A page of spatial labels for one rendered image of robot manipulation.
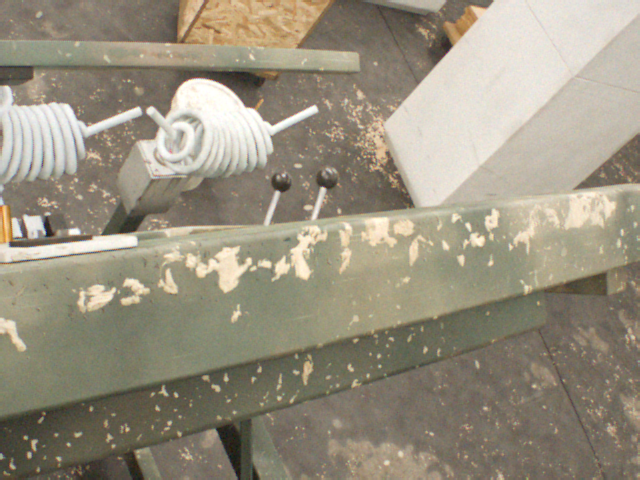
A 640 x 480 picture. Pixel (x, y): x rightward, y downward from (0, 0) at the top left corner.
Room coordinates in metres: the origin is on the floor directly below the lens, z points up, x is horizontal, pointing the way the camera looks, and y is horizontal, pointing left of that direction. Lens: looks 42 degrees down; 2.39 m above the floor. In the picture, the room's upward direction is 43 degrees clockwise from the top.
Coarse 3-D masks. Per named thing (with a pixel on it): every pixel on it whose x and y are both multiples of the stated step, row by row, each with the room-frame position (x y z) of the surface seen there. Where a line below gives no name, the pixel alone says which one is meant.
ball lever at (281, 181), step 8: (272, 176) 1.08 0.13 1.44; (280, 176) 1.08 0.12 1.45; (288, 176) 1.09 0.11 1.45; (272, 184) 1.07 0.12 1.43; (280, 184) 1.07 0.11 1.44; (288, 184) 1.08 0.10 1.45; (280, 192) 1.08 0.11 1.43; (272, 200) 1.06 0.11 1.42; (272, 208) 1.05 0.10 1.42; (264, 224) 1.02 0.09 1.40
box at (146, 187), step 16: (144, 144) 1.42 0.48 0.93; (128, 160) 1.41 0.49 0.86; (144, 160) 1.38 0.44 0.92; (160, 160) 1.42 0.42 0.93; (128, 176) 1.39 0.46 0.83; (144, 176) 1.37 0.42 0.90; (160, 176) 1.38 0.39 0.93; (176, 176) 1.42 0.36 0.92; (128, 192) 1.38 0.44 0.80; (144, 192) 1.36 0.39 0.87; (160, 192) 1.40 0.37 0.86; (176, 192) 1.45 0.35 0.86; (128, 208) 1.36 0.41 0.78; (144, 208) 1.39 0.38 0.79; (160, 208) 1.43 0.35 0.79
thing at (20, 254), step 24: (0, 72) 0.38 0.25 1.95; (24, 72) 0.40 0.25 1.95; (0, 96) 0.41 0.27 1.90; (0, 120) 0.39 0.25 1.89; (0, 144) 0.39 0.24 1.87; (0, 192) 0.38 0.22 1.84; (0, 216) 0.36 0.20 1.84; (0, 240) 0.36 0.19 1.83; (96, 240) 0.34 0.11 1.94; (120, 240) 0.36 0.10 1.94
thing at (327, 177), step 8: (320, 168) 1.06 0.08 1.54; (328, 168) 1.06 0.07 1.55; (320, 176) 1.04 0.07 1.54; (328, 176) 1.05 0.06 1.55; (336, 176) 1.06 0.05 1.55; (320, 184) 1.04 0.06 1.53; (328, 184) 1.04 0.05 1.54; (336, 184) 1.06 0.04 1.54; (320, 192) 1.03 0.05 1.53; (320, 200) 1.03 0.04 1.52; (312, 216) 1.00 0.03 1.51
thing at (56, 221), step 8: (24, 216) 1.15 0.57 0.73; (32, 216) 1.14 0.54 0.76; (48, 216) 1.18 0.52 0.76; (56, 216) 1.19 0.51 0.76; (16, 224) 1.09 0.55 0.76; (24, 224) 1.11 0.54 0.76; (32, 224) 1.13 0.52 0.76; (40, 224) 1.14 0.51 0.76; (48, 224) 1.17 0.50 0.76; (56, 224) 1.18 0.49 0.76; (64, 224) 1.19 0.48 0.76; (16, 232) 1.08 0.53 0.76; (24, 232) 1.11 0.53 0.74; (48, 232) 1.16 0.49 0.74
